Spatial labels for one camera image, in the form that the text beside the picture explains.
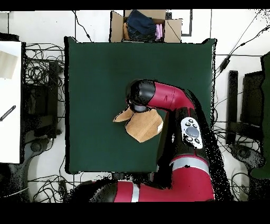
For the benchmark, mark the tan terry towel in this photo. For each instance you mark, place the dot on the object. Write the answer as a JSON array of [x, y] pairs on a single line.
[[143, 126]]

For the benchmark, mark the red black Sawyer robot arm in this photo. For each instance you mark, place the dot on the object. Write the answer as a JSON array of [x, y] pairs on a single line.
[[189, 181]]

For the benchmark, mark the dark green table cloth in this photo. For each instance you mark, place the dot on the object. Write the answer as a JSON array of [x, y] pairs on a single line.
[[95, 69]]

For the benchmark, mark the tan garment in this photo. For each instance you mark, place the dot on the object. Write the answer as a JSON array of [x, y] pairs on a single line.
[[126, 31]]

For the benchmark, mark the pink garment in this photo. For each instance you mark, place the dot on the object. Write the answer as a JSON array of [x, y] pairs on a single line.
[[159, 31]]

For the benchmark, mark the brown cardboard box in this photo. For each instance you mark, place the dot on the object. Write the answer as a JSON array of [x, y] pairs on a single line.
[[116, 27]]

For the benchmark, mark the dark blue jeans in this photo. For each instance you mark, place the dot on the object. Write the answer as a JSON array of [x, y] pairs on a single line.
[[140, 24]]

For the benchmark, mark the grey chair base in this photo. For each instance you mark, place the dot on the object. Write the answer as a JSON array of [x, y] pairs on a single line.
[[35, 146]]

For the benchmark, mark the white desk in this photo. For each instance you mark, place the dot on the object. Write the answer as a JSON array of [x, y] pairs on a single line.
[[10, 137]]

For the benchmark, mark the black striped tool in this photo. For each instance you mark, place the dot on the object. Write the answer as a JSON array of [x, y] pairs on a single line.
[[8, 113]]

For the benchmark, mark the dark green fabric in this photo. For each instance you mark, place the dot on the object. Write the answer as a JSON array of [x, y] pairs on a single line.
[[266, 105]]

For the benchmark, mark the beige paper sheet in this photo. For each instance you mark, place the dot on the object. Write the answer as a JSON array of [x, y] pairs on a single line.
[[7, 65]]

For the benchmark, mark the black chair frame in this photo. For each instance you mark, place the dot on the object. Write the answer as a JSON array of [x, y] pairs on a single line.
[[233, 95]]

